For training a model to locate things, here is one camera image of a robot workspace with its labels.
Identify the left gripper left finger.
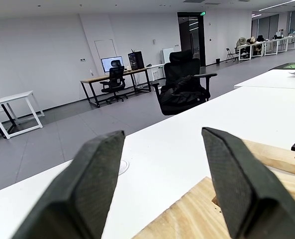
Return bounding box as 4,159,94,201
12,130,126,239

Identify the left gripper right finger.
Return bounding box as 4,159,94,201
201,127,295,239

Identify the wooden seat board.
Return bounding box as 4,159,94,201
131,170,295,239

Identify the small black office chair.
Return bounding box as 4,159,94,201
99,60,128,105

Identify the black jacket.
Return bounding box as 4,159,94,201
160,75,205,105

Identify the computer monitor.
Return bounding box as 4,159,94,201
100,56,124,73

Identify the large black office chair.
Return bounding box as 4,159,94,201
152,49,218,116

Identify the black folding chair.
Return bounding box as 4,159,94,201
225,48,237,63

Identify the black computer tower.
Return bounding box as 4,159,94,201
127,51,145,70

